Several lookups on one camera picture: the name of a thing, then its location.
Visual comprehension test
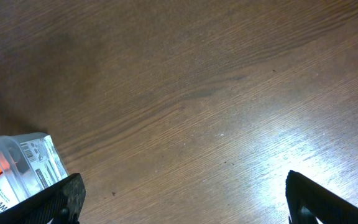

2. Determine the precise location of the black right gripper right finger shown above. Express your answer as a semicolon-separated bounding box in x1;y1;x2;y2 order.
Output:
285;170;358;224

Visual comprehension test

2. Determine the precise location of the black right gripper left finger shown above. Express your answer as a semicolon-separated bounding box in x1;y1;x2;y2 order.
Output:
0;173;86;224

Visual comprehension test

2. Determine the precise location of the clear plastic container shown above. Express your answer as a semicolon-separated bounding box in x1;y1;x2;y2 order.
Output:
0;131;70;222

